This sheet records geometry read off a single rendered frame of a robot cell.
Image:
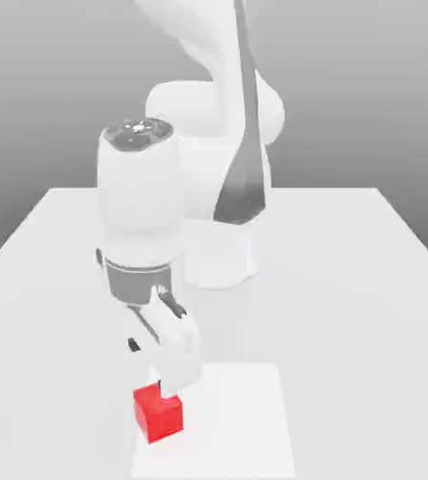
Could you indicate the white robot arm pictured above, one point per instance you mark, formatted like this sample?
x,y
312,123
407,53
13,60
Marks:
x,y
138,195

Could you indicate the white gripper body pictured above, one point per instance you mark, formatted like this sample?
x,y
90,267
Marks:
x,y
176,345

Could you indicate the small red cube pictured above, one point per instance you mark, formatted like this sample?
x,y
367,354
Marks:
x,y
161,420

